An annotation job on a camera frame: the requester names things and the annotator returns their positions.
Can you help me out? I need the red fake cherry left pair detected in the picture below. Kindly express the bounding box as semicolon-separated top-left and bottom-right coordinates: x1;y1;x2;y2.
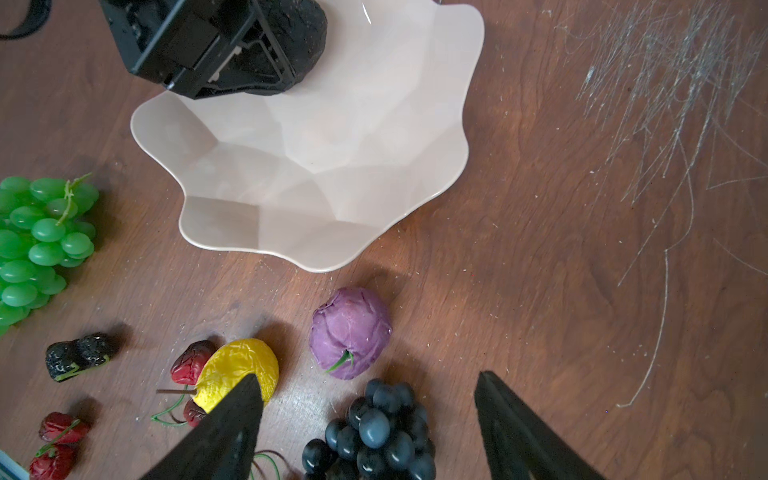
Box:
39;412;91;445

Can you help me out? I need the dark red fake cherry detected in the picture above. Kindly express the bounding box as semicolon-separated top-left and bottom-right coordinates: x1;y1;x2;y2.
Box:
183;400;207;427

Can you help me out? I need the dark blue fake grape bunch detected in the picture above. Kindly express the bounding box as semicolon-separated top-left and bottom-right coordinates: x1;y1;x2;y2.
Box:
301;379;437;479

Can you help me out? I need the purple fake fig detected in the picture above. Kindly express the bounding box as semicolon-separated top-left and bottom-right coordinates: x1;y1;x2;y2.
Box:
309;287;392;380

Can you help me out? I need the beige wavy fruit bowl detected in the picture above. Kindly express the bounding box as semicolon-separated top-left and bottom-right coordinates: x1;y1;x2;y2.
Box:
131;1;485;273

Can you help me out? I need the green fake grape bunch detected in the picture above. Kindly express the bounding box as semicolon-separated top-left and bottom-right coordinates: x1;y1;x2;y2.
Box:
1;175;100;334

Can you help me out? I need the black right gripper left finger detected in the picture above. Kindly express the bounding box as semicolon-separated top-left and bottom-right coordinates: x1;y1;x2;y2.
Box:
143;374;264;480

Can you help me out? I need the red fake cherry lower left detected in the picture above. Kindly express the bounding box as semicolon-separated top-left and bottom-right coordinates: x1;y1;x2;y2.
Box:
28;445;77;480

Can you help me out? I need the dark fake avocado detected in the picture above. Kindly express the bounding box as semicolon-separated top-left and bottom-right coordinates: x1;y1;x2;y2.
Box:
197;0;329;97

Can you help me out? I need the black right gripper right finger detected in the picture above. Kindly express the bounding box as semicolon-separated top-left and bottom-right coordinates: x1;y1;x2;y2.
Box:
474;371;604;480

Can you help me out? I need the yellow fake lemon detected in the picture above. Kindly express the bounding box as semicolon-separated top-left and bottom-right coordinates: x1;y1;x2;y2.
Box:
192;338;279;413

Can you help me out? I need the black fake berry pair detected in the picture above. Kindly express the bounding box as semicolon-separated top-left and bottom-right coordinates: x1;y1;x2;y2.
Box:
45;332;118;383

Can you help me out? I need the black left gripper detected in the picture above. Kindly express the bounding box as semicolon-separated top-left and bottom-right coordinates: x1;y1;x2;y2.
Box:
98;0;265;101

